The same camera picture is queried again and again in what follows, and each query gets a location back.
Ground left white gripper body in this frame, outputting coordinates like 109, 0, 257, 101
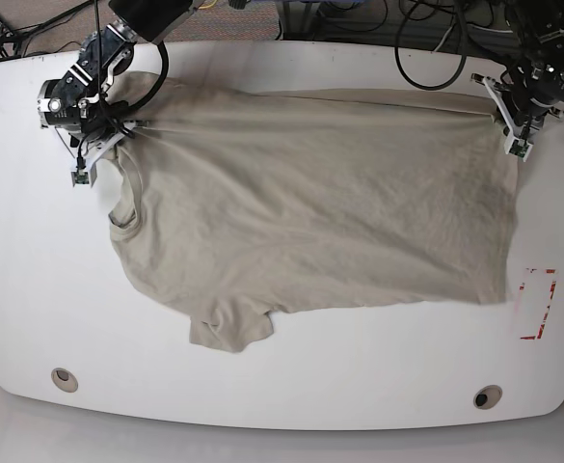
471, 72, 564, 145

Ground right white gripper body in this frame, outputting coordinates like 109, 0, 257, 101
68, 120, 140, 174

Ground beige T-shirt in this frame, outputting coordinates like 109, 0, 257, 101
109, 79, 518, 353

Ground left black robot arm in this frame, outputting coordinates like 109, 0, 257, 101
471, 1, 564, 160

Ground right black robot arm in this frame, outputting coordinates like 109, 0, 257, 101
37, 0, 202, 185

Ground black tripod stand legs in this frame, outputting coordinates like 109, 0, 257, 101
0, 1, 98, 63

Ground red tape rectangle marking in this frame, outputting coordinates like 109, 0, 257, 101
515, 268, 557, 340

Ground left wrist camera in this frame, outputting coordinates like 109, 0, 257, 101
504, 137, 533, 161

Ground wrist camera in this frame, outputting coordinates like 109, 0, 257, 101
70, 162, 97, 187
504, 137, 533, 161

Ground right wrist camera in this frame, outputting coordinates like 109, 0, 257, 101
70, 162, 97, 187

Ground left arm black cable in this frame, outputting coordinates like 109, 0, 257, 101
394, 0, 519, 91

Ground left table cable grommet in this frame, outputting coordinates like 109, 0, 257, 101
51, 368, 78, 394

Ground table cable grommet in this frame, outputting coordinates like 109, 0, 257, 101
51, 368, 78, 394
473, 385, 502, 410

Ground right table cable grommet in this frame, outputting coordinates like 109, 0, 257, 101
473, 385, 502, 410

